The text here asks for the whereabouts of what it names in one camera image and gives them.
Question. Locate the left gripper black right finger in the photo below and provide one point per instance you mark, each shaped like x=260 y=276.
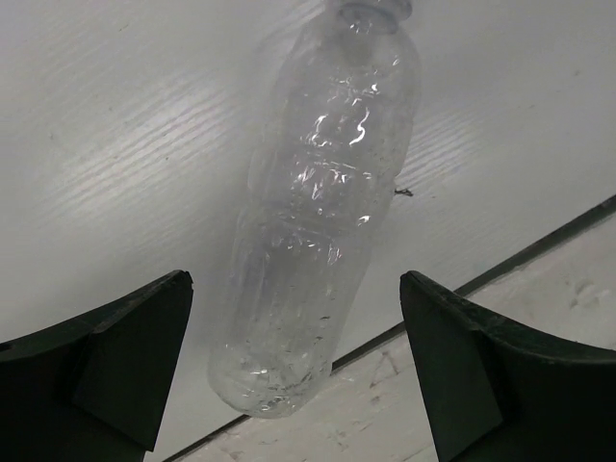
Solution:
x=495 y=389

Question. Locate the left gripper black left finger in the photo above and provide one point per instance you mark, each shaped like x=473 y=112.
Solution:
x=95 y=387

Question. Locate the clear crushed bottle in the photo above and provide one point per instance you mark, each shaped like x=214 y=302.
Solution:
x=332 y=140

